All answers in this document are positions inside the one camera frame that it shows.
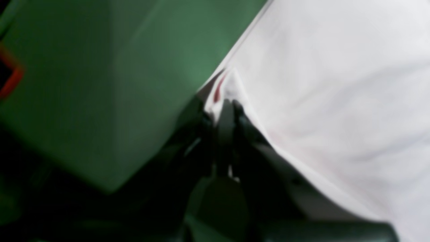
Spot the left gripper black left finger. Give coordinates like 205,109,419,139
162,112,213,188

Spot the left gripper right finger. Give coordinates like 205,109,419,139
232,100,303,215

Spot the pink t-shirt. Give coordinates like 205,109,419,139
203,0,430,242

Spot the red black clamp left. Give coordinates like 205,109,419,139
0,45,24,100

